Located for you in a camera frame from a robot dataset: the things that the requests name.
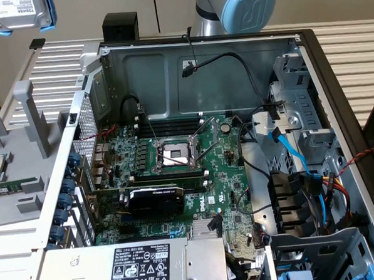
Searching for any red yellow black power wire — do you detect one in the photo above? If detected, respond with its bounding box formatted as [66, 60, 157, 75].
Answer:
[319, 171, 373, 240]

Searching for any hard disk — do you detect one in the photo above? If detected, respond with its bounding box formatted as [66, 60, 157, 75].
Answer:
[0, 0, 60, 40]

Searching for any CPU socket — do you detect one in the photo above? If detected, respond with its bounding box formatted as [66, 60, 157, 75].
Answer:
[152, 134, 207, 177]

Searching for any black RAM slot bank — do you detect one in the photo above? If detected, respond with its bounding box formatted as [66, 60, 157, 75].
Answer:
[130, 165, 210, 194]
[133, 114, 205, 141]

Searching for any silver locking lever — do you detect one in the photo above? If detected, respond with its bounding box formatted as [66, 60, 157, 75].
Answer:
[158, 153, 204, 170]
[137, 104, 160, 144]

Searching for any silver socket cover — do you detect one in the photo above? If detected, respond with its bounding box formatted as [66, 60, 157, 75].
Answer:
[188, 115, 222, 166]

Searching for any green motherboard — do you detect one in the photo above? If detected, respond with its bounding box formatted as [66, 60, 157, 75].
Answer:
[86, 106, 273, 264]

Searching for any black graphics card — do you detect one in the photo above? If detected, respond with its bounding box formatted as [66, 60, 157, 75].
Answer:
[87, 180, 186, 222]

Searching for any open grey PC case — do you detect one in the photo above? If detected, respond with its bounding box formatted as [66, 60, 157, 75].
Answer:
[30, 14, 374, 280]

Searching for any silver finned heat sink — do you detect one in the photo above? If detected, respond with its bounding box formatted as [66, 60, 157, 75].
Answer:
[190, 217, 225, 242]

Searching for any black clamp block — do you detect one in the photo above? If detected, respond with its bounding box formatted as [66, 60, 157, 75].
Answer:
[101, 11, 141, 46]

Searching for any white barcode tag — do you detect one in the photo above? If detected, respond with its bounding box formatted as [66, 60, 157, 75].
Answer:
[251, 247, 266, 272]

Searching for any grey power supply with label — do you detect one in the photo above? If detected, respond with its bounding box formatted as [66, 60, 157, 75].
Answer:
[37, 227, 232, 280]

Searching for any grey parts rack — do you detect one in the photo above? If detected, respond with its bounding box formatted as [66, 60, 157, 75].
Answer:
[0, 79, 73, 235]

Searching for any green RAM stick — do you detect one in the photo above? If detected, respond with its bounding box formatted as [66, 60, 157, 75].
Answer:
[0, 175, 37, 199]

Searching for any short black looped cable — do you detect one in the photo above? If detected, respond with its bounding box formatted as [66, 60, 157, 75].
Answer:
[121, 94, 145, 114]

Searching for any light grey wire holder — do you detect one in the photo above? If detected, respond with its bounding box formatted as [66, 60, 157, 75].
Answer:
[251, 111, 283, 141]

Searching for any thin black looped wire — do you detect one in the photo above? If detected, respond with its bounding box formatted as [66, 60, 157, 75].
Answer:
[233, 186, 275, 216]

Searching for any thin black red wire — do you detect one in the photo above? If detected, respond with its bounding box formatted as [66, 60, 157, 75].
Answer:
[180, 26, 202, 72]

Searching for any black wire with flat connector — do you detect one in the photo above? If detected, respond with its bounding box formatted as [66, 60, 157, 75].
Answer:
[207, 213, 224, 239]

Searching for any yellow black wire bundle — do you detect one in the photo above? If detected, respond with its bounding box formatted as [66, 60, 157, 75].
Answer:
[223, 250, 260, 280]

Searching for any thin black hanging cable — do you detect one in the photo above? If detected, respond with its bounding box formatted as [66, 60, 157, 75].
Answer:
[149, 0, 163, 33]

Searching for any red black twisted wire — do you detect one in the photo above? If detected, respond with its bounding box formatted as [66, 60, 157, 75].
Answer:
[335, 146, 374, 181]

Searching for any small black table bracket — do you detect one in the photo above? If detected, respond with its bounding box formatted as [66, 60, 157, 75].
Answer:
[29, 37, 46, 50]

